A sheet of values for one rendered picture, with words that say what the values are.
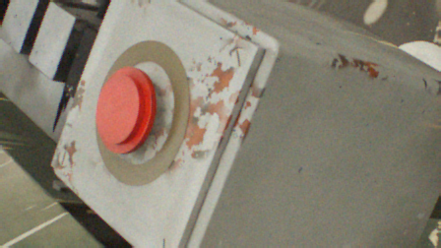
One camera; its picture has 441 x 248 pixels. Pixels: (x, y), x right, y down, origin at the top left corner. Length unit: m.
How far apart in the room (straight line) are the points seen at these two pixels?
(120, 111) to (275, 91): 0.07
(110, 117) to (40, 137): 0.38
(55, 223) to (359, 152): 0.28
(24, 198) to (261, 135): 0.32
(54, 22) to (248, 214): 0.41
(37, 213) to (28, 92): 0.20
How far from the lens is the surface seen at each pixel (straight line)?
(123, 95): 0.53
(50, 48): 0.90
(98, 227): 1.38
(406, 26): 1.62
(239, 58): 0.50
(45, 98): 0.93
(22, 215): 0.79
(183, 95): 0.52
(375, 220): 0.60
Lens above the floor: 1.28
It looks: 48 degrees down
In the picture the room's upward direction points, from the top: 82 degrees counter-clockwise
